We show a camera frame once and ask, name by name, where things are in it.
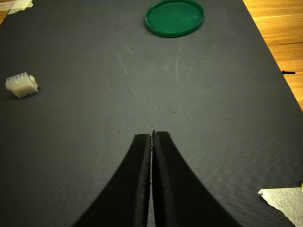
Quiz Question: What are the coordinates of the small white plastic terminal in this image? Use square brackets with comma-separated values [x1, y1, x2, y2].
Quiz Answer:
[5, 73, 38, 98]

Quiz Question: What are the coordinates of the round green lid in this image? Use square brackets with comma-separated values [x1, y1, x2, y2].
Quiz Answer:
[144, 0, 205, 38]

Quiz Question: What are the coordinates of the dark grey mat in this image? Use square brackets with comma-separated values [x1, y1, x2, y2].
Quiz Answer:
[0, 0, 303, 227]

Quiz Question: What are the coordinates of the white tape piece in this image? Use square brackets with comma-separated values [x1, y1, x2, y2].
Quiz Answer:
[6, 0, 34, 16]
[257, 181, 303, 227]

